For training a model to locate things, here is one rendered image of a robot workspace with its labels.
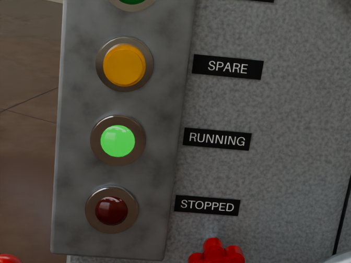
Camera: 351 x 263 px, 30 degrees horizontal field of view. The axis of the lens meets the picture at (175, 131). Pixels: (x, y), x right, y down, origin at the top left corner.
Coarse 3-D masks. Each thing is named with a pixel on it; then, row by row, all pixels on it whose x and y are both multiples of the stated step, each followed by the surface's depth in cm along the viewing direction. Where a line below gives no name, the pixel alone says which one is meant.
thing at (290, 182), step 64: (320, 0) 42; (192, 64) 43; (320, 64) 43; (256, 128) 45; (320, 128) 45; (192, 192) 46; (256, 192) 46; (320, 192) 47; (256, 256) 48; (320, 256) 49
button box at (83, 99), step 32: (64, 0) 39; (96, 0) 39; (160, 0) 39; (192, 0) 39; (64, 32) 40; (96, 32) 40; (128, 32) 40; (160, 32) 40; (192, 32) 40; (64, 64) 40; (160, 64) 41; (64, 96) 41; (96, 96) 41; (128, 96) 41; (160, 96) 42; (64, 128) 42; (160, 128) 42; (64, 160) 43; (96, 160) 43; (160, 160) 43; (64, 192) 44; (160, 192) 44; (64, 224) 45; (160, 224) 45; (96, 256) 46; (128, 256) 46; (160, 256) 46
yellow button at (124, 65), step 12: (120, 48) 40; (132, 48) 40; (108, 60) 40; (120, 60) 40; (132, 60) 40; (144, 60) 40; (108, 72) 40; (120, 72) 40; (132, 72) 40; (144, 72) 40; (120, 84) 40; (132, 84) 41
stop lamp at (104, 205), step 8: (104, 200) 44; (112, 200) 44; (120, 200) 44; (96, 208) 44; (104, 208) 44; (112, 208) 44; (120, 208) 44; (96, 216) 44; (104, 216) 44; (112, 216) 44; (120, 216) 44; (112, 224) 44
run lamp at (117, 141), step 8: (112, 128) 42; (120, 128) 42; (104, 136) 42; (112, 136) 42; (120, 136) 42; (128, 136) 42; (104, 144) 42; (112, 144) 42; (120, 144) 42; (128, 144) 42; (112, 152) 42; (120, 152) 42; (128, 152) 42
